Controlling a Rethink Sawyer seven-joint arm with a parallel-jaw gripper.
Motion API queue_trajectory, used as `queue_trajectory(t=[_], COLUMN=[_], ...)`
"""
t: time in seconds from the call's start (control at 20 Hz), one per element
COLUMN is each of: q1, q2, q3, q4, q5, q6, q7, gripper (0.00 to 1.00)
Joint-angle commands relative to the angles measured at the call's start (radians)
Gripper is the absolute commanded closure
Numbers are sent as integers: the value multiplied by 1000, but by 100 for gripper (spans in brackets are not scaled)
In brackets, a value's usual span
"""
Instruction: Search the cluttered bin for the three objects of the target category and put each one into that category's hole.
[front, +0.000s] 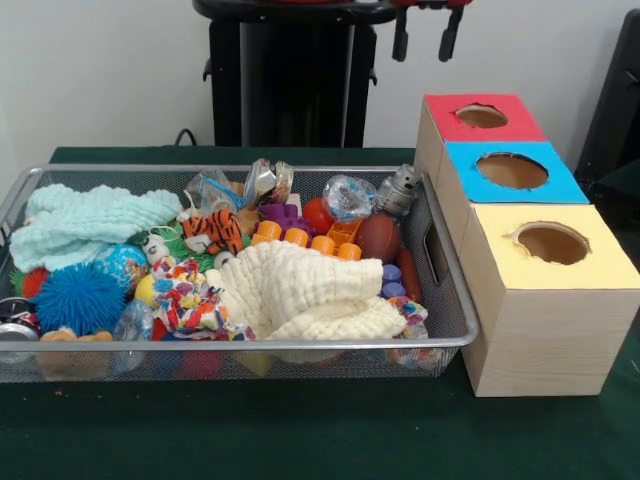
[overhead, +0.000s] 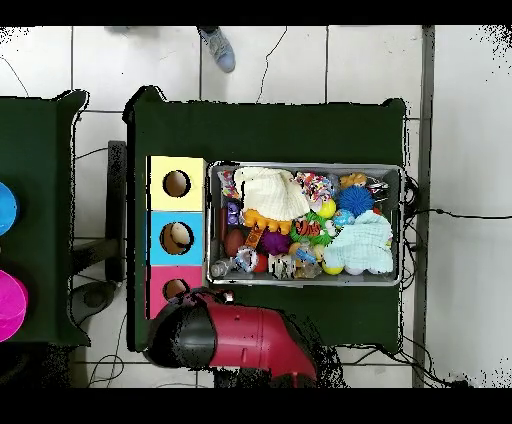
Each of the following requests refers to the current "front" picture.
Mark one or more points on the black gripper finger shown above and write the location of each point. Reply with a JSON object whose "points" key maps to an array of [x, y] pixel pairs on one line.
{"points": [[447, 42], [400, 40]]}

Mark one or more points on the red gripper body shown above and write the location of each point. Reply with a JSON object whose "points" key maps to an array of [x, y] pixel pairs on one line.
{"points": [[430, 3]]}

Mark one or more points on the cream muslin cloth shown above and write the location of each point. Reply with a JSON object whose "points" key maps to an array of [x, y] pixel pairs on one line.
{"points": [[300, 285]]}

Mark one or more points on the colourful dotted cloth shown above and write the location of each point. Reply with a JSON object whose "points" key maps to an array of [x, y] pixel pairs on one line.
{"points": [[410, 312], [190, 305]]}

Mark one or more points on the wooden box with three holes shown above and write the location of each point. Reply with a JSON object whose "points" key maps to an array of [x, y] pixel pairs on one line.
{"points": [[550, 340]]}

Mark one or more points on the silver toy robot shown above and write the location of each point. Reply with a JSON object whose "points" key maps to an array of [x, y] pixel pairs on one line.
{"points": [[397, 197]]}

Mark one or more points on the black chair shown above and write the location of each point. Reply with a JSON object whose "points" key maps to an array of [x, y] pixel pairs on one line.
{"points": [[620, 100]]}

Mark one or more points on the brown toy football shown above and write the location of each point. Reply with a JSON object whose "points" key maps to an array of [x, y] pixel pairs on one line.
{"points": [[377, 240]]}

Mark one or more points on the orange toy building block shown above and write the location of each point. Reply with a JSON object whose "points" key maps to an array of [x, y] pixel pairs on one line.
{"points": [[300, 237]]}

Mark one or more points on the tiger plush toy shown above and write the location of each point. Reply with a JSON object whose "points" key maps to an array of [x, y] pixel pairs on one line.
{"points": [[217, 227]]}

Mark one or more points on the globe print ball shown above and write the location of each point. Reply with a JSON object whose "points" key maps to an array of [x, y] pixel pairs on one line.
{"points": [[122, 265]]}

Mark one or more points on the mint green muslin cloth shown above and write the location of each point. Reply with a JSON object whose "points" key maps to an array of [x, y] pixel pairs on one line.
{"points": [[85, 220]]}

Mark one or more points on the dark green tablecloth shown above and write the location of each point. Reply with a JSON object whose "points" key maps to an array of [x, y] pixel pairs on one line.
{"points": [[300, 430]]}

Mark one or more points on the blue spiky rubber ball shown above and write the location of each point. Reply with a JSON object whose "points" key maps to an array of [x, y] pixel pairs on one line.
{"points": [[77, 300]]}

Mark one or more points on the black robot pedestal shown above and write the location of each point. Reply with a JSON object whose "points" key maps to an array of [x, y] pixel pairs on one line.
{"points": [[280, 75]]}

